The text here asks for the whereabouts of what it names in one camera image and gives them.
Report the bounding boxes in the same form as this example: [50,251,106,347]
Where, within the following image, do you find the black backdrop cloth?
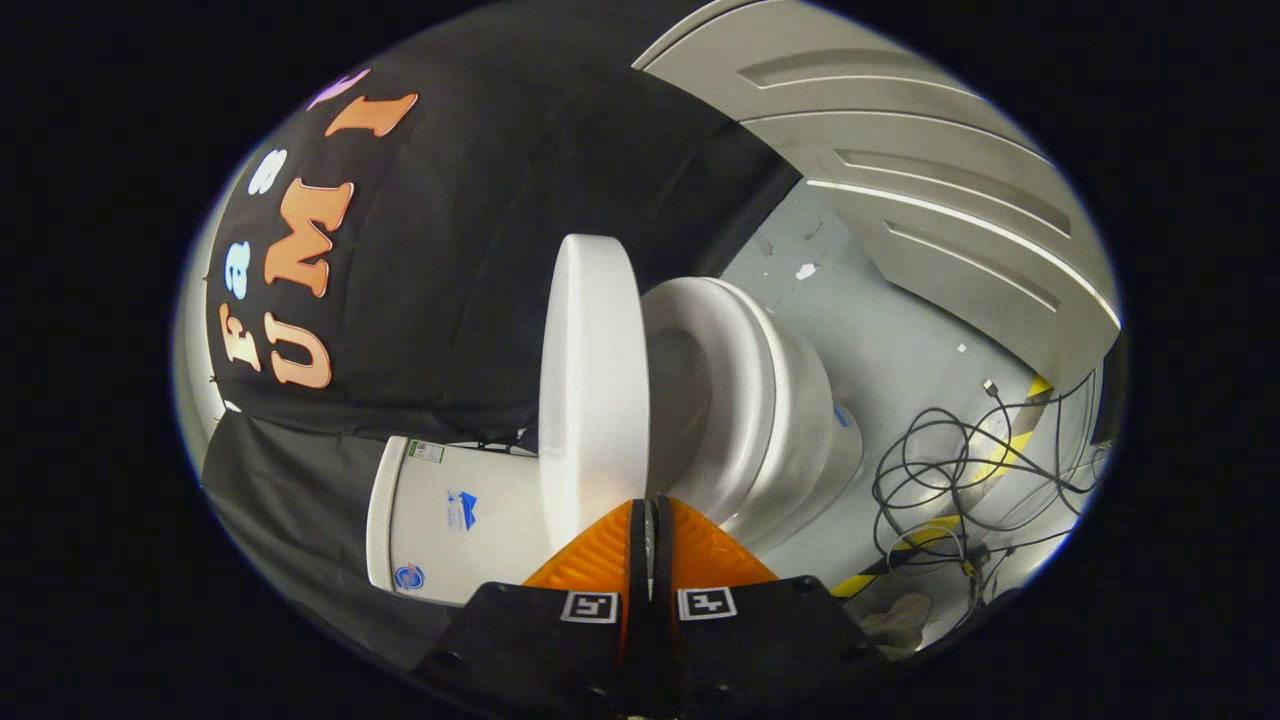
[198,0,803,673]

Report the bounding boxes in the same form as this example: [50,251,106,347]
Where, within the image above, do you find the tangled black cables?
[870,368,1113,606]

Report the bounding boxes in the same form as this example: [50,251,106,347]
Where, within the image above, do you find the yellow black floor tape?
[830,374,1056,601]

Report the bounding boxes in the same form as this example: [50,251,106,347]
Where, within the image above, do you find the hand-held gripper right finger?
[651,497,892,718]

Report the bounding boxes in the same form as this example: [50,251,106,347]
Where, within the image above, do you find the light beige object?
[860,591,933,653]

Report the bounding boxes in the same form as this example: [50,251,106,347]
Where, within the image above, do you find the white toilet lid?
[538,234,652,553]

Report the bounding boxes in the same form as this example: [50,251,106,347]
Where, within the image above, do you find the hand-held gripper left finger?
[415,497,652,718]

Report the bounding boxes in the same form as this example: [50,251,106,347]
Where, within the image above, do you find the white toilet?
[365,277,867,607]

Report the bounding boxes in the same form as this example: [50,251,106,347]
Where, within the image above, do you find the white louvred cabinet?
[633,0,1123,393]

